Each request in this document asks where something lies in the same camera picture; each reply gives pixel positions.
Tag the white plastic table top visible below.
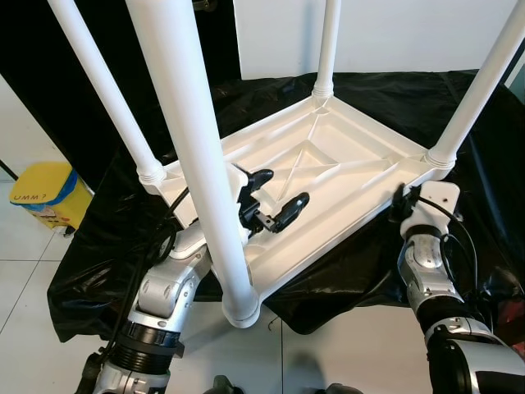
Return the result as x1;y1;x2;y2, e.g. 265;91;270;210
138;86;459;325

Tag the black plastic table cover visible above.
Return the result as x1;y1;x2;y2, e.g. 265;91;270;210
47;70;525;341

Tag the grey robot left foot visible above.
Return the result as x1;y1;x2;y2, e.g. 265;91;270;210
209;376;243;394

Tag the grey robot foot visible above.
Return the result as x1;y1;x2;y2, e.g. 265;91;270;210
209;376;243;394
324;383;366;394

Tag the grey robot right foot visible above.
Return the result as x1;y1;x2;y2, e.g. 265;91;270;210
324;383;366;394

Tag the yellow cardboard box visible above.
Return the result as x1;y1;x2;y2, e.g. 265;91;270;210
10;162;93;233

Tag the black door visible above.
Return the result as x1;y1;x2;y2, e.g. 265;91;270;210
0;0;239;190

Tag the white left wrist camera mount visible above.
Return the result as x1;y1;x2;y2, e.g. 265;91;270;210
225;163;252;199

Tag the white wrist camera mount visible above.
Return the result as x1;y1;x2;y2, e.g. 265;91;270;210
225;163;252;199
408;182;460;239

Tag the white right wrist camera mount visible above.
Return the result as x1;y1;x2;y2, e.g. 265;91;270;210
408;182;460;239

